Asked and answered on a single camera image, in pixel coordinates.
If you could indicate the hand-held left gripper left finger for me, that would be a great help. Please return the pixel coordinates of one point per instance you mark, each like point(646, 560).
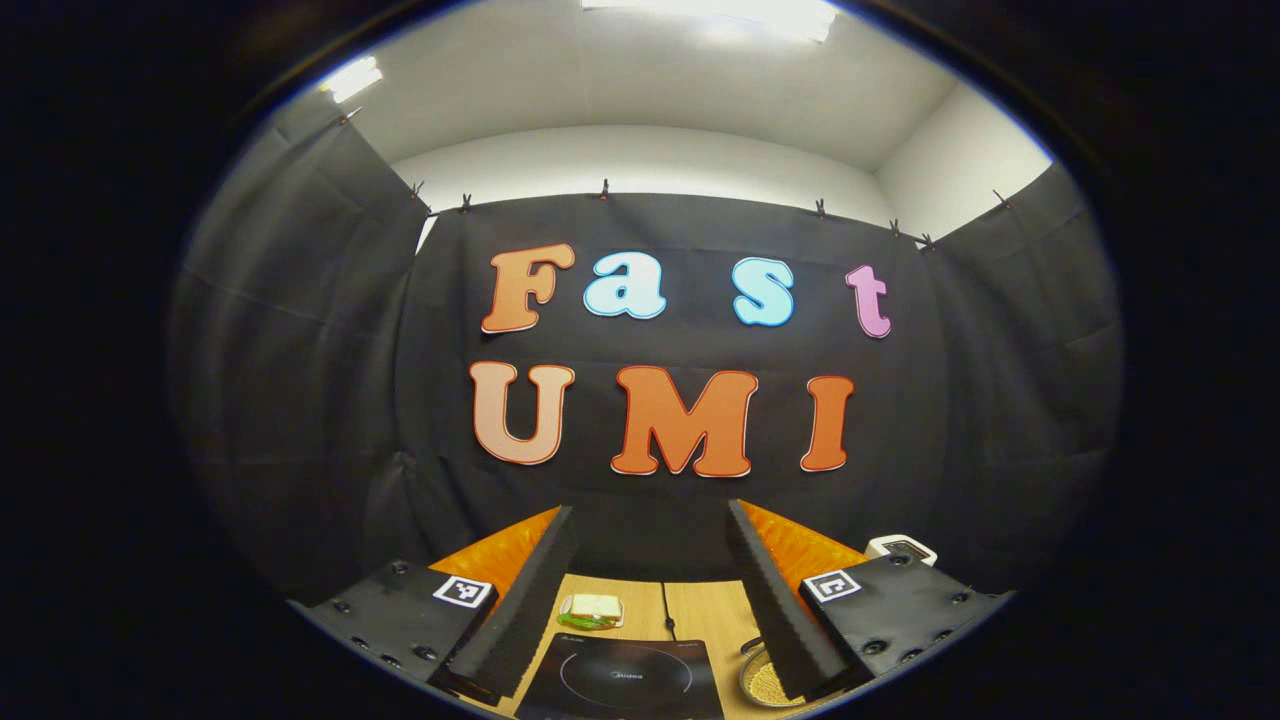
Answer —
point(530, 620)

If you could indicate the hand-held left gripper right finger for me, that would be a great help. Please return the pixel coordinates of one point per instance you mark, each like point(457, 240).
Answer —
point(780, 610)

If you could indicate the steel pot with soybeans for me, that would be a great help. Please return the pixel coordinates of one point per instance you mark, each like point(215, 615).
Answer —
point(765, 685)

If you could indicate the black induction cooktop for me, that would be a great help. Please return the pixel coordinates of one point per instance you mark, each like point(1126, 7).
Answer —
point(620, 680)

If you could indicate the sandwich on white plate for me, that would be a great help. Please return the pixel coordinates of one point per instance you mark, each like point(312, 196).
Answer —
point(592, 610)

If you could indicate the white toaster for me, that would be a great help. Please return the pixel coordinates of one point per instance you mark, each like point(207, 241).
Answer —
point(900, 548)

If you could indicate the small ceiling light panel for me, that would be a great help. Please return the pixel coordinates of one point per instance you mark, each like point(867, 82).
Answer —
point(352, 78)

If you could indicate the large ceiling light panel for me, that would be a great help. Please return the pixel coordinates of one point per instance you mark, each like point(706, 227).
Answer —
point(710, 15)

